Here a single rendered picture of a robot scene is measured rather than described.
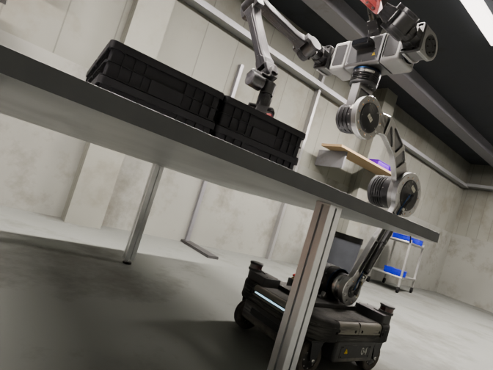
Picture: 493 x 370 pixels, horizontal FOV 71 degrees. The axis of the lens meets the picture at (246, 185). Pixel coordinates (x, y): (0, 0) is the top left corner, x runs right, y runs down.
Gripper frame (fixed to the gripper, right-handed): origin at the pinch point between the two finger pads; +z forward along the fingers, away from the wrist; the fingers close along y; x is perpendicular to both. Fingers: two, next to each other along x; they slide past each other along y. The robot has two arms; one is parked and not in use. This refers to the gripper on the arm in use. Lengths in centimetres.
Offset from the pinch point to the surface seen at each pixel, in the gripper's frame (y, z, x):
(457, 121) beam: 187, -195, 438
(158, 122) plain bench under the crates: 0, 21, -73
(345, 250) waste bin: 74, 42, 340
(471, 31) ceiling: 122, -205, 227
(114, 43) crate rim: -36, -3, -46
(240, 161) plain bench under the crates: 14, 22, -57
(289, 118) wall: -39, -97, 298
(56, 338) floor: -34, 88, -30
